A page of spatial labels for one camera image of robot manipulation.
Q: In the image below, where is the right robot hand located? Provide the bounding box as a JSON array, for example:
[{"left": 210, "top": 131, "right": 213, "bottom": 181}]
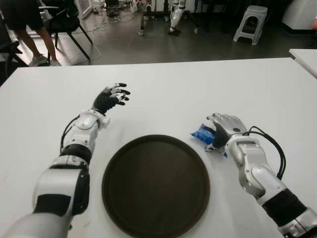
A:
[{"left": 205, "top": 113, "right": 248, "bottom": 152}]

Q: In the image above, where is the black office chair armrest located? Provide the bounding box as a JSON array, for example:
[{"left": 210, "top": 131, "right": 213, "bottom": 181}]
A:
[{"left": 0, "top": 18, "right": 29, "bottom": 85}]

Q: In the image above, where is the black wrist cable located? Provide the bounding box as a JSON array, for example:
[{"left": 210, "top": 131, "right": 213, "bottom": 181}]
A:
[
  {"left": 244, "top": 125, "right": 287, "bottom": 180},
  {"left": 60, "top": 115, "right": 81, "bottom": 153}
]

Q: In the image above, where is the white floor cable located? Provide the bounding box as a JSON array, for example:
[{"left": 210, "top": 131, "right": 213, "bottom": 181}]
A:
[{"left": 84, "top": 12, "right": 139, "bottom": 57}]

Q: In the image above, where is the neighbouring white table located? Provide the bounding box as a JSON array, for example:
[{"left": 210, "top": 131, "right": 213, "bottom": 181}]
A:
[{"left": 288, "top": 48, "right": 317, "bottom": 77}]

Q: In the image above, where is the round dark brown tray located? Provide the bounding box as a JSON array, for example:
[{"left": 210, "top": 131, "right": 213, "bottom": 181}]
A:
[{"left": 101, "top": 134, "right": 211, "bottom": 238}]

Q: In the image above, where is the blue Oreo packet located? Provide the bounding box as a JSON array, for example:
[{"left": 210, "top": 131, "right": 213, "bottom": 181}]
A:
[{"left": 190, "top": 123, "right": 228, "bottom": 157}]

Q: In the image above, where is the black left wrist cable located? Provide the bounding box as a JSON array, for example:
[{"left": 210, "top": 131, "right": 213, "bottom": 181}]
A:
[{"left": 60, "top": 115, "right": 81, "bottom": 153}]

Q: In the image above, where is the white cabinet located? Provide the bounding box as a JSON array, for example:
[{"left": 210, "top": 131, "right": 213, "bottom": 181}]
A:
[{"left": 282, "top": 0, "right": 317, "bottom": 33}]

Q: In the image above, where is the black metal rack frame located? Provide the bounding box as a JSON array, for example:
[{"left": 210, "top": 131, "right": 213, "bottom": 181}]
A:
[{"left": 136, "top": 0, "right": 201, "bottom": 35}]

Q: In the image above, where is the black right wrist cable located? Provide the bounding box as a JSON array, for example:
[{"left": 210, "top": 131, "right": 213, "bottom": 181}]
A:
[{"left": 244, "top": 125, "right": 287, "bottom": 180}]

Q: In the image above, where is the standing person in black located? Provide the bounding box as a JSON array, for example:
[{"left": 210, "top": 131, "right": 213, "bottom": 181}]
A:
[{"left": 2, "top": 0, "right": 61, "bottom": 67}]

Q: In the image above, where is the white humanoid robot leg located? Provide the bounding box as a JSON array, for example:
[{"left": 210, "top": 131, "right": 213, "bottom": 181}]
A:
[{"left": 167, "top": 0, "right": 186, "bottom": 36}]

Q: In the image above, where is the white framed glass panel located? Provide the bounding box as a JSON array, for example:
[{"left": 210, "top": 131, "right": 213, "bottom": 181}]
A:
[{"left": 74, "top": 0, "right": 96, "bottom": 18}]

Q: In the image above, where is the white plastic stool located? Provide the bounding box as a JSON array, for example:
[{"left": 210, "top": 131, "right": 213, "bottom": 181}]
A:
[{"left": 232, "top": 4, "right": 268, "bottom": 45}]

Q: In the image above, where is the black chair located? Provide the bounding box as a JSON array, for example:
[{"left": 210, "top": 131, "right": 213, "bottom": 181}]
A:
[{"left": 38, "top": 0, "right": 94, "bottom": 60}]

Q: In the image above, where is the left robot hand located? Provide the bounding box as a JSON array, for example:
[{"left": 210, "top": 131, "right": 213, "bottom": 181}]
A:
[{"left": 93, "top": 83, "right": 131, "bottom": 115}]

